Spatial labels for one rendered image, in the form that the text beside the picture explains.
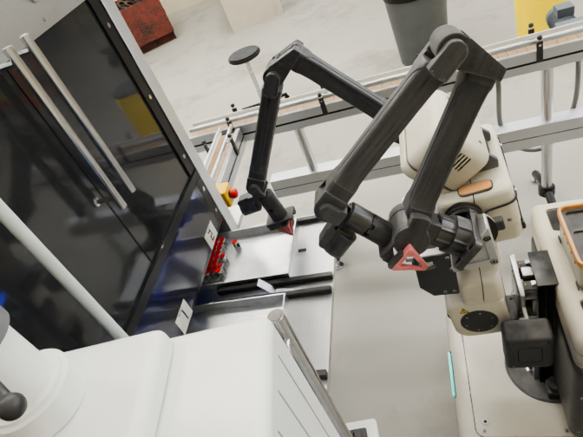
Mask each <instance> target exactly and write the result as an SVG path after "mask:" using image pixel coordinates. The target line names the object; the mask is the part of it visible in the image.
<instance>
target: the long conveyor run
mask: <svg viewBox="0 0 583 437"><path fill-rule="evenodd" d="M533 26H534V24H533V23H530V24H529V25H528V27H529V28H530V29H528V30H527V32H528V35H526V36H520V37H517V38H514V39H510V40H506V41H503V42H498V43H494V44H490V45H487V46H484V47H482V48H484V49H485V50H486V51H487V52H488V53H489V54H490V55H491V56H492V57H493V58H494V59H495V60H497V61H498V62H499V63H500V64H501V65H502V66H504V67H505V68H506V69H507V71H506V73H505V75H504V76H503V79H507V78H510V77H514V76H518V75H524V74H528V73H532V72H535V71H539V70H543V69H547V68H553V67H557V66H560V65H564V64H568V63H572V62H578V61H582V60H583V20H582V21H579V22H576V23H569V24H566V25H563V26H560V27H556V28H552V29H547V30H543V31H540V32H536V33H534V28H533ZM575 27H576V28H575ZM555 32H556V33H555ZM552 33H553V34H552ZM535 37H536V38H535ZM411 66H412V65H411ZM411 66H408V67H405V68H399V69H395V70H391V71H389V72H385V73H382V74H378V75H373V76H369V77H365V78H362V79H359V80H356V81H357V82H359V83H360V84H362V85H363V86H365V87H366V88H368V89H369V90H371V91H373V92H374V93H376V94H377V95H380V96H382V97H383V98H384V99H389V98H390V96H391V95H392V94H393V92H394V91H395V90H396V88H397V87H398V85H399V84H400V83H401V81H402V80H403V78H404V77H405V76H406V75H407V74H408V72H409V70H410V69H411ZM457 73H458V70H456V72H455V73H454V74H453V75H452V76H451V77H450V79H449V80H448V81H447V82H444V83H443V84H442V85H441V87H439V88H438V89H437V90H441V91H442V92H444V93H449V92H452V89H453V87H454V85H455V79H456V76H457ZM503 79H502V80H503ZM320 88H321V89H319V90H316V91H312V92H310V93H306V94H302V95H297V96H293V97H290V98H286V99H283V100H281V102H280V105H279V111H278V118H277V124H276V128H275V134H281V133H284V132H288V131H291V130H295V129H299V128H302V127H309V126H313V125H317V124H320V123H324V122H327V121H334V120H338V119H342V118H345V117H349V116H352V115H356V114H363V113H364V112H362V111H360V110H359V109H357V108H355V107H353V106H352V105H351V104H349V103H348V102H346V101H344V100H342V99H341V98H339V97H337V96H336V95H334V94H333V93H331V92H329V91H328V90H326V89H325V88H322V87H321V86H320ZM230 106H231V108H232V111H233V113H230V114H224V115H221V116H217V117H214V118H211V119H207V120H203V121H198V122H195V123H192V124H193V126H194V127H195V128H192V129H189V132H190V133H193V134H192V136H191V137H190V138H189V139H190V140H191V142H192V143H193V146H194V148H195V149H196V151H197V153H202V152H205V151H206V149H205V148H204V145H203V144H202V143H201V141H202V140H205V141H206V144H207V145H208V146H211V145H212V143H213V140H214V137H215V135H216V133H217V131H218V128H219V127H220V128H221V133H223V134H224V133H227V131H228V128H229V126H230V124H233V130H232V131H235V130H236V129H237V128H240V129H241V132H242V134H243V135H244V137H245V139H246V141H249V140H254V137H255V131H256V126H257V119H258V114H259V106H257V107H253V108H248V109H244V110H240V111H238V110H237V108H235V107H234V106H235V105H234V103H232V104H231V105H230ZM256 110H257V111H256ZM196 126H197V127H196Z"/></svg>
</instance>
